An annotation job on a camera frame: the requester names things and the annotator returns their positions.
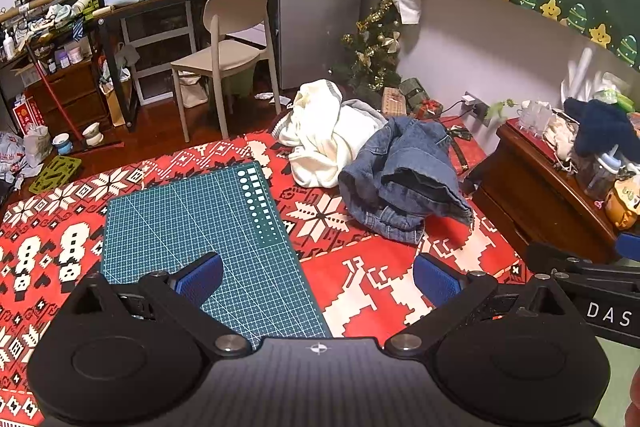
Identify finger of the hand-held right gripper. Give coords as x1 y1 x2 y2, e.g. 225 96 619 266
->
616 232 640 261
527 242 602 279

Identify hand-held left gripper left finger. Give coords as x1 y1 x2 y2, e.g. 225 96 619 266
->
66 252 252 359

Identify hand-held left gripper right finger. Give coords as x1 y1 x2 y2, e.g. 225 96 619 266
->
385 252 585 359

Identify blue denim shorts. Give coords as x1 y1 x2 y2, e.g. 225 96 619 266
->
338 116 475 244

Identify yellow plush toy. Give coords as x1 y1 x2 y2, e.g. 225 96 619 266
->
605 179 640 230

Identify green cutting mat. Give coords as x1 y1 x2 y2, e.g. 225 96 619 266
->
100 161 333 353

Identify clear jar blue lid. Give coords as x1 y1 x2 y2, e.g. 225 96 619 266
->
580 152 621 200

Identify wooden nightstand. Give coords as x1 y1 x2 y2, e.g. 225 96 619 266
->
472 117 640 265

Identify navy blue cloth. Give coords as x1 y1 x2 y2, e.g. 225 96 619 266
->
565 97 636 158

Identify red patterned blanket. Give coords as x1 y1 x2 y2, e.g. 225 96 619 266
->
0 129 531 427

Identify green artificial sprig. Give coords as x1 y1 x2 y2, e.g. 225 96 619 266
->
484 98 516 125

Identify red gift box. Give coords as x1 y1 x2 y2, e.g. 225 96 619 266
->
415 99 443 120

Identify green plastic tray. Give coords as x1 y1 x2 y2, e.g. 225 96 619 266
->
28 155 82 195

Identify tan gift box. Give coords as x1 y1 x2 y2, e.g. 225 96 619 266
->
381 88 408 115

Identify grey garment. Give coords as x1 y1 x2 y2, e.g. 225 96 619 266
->
340 98 390 128

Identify green gift box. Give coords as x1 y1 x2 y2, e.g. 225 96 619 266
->
400 78 428 108

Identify white tote bag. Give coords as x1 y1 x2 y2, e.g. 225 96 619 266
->
177 72 208 108

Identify white hoodie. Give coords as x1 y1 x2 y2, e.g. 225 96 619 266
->
274 79 388 188

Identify brown paper bag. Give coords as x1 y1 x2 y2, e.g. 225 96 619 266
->
100 79 126 128

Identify green bin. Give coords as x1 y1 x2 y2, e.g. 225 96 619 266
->
220 67 256 98

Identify white plastic bag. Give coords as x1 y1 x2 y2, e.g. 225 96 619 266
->
0 124 51 178

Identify white drawer unit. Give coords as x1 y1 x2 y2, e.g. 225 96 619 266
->
120 0 198 105

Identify wooden drawer cabinet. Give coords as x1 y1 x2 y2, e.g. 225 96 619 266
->
25 59 108 132

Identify small Christmas tree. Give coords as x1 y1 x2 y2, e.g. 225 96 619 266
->
330 0 403 90

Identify red cardboard box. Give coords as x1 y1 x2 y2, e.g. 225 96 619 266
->
11 94 46 135

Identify red broom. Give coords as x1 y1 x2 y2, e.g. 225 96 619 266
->
25 44 123 155

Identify beige plastic chair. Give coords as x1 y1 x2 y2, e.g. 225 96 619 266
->
170 0 283 142

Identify white ribbon bow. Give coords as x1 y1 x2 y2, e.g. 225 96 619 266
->
392 0 423 25

